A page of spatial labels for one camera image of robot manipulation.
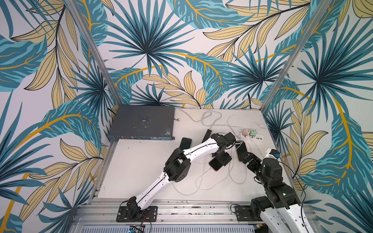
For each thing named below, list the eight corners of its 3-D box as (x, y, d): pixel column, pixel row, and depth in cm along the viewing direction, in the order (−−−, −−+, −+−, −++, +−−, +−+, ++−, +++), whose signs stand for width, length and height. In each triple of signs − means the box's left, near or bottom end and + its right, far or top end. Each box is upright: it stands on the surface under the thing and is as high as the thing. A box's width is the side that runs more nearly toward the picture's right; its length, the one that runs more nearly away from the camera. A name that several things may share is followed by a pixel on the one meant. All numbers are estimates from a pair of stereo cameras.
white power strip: (240, 139, 104) (242, 137, 102) (240, 134, 107) (241, 132, 105) (262, 141, 103) (264, 139, 101) (261, 136, 106) (263, 134, 104)
